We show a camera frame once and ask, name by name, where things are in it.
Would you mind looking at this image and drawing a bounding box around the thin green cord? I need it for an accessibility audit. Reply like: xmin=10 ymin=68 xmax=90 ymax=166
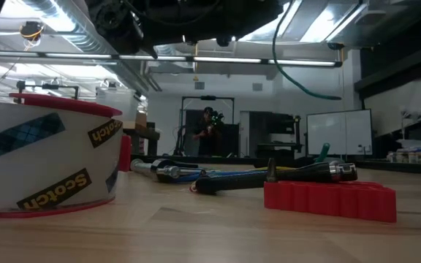
xmin=270 ymin=0 xmax=343 ymax=102

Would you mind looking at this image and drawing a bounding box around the LED light bar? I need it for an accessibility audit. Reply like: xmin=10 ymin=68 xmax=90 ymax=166
xmin=0 ymin=50 xmax=344 ymax=69

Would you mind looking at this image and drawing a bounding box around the white storage bin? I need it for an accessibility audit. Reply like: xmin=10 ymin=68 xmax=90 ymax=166
xmin=95 ymin=86 xmax=140 ymax=123

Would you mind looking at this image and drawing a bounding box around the person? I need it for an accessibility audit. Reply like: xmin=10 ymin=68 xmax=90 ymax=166
xmin=191 ymin=106 xmax=226 ymax=157

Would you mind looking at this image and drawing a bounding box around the black cabinet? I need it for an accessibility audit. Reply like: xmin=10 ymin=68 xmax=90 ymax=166
xmin=256 ymin=111 xmax=303 ymax=159

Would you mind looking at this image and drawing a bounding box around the wooden workbench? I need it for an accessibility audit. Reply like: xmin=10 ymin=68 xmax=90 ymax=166
xmin=122 ymin=111 xmax=160 ymax=157

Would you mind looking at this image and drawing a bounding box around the black steel C-clamp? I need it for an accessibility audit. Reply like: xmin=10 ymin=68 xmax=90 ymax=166
xmin=129 ymin=158 xmax=208 ymax=183

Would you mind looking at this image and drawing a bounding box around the steel screwdriver bit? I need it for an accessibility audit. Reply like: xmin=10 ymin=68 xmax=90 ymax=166
xmin=267 ymin=157 xmax=278 ymax=183

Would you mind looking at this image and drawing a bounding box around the white whiteboard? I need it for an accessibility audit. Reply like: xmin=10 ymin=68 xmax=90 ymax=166
xmin=306 ymin=108 xmax=373 ymax=157

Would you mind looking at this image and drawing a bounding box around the red Scotch tape dispenser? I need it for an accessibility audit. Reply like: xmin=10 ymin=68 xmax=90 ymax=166
xmin=0 ymin=92 xmax=133 ymax=219

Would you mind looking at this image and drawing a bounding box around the red bit holder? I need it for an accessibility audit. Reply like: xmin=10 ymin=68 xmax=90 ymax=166
xmin=263 ymin=180 xmax=398 ymax=224

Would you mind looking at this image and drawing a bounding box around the shelf with supplies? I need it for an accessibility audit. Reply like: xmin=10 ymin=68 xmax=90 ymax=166
xmin=385 ymin=105 xmax=421 ymax=164

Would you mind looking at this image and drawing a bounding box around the black robot rig frame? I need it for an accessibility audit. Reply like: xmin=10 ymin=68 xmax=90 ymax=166
xmin=175 ymin=95 xmax=236 ymax=157

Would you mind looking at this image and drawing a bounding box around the multicoloured wire bundle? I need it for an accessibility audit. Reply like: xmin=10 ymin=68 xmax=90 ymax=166
xmin=175 ymin=166 xmax=296 ymax=183

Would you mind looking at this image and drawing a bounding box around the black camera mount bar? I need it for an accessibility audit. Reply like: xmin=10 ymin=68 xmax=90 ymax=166
xmin=15 ymin=80 xmax=81 ymax=100

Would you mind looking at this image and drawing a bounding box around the black handled screwdriver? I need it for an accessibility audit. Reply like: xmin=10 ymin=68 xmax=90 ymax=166
xmin=190 ymin=162 xmax=358 ymax=195

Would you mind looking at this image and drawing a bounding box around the yellow ceiling cord reel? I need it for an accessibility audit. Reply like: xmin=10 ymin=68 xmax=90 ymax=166
xmin=18 ymin=20 xmax=45 ymax=48

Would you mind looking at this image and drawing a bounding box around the dark green wire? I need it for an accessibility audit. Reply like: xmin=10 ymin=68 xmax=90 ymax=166
xmin=314 ymin=142 xmax=332 ymax=164

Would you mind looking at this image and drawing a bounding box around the black aluminium table frame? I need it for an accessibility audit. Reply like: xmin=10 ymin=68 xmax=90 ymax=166
xmin=129 ymin=153 xmax=421 ymax=177

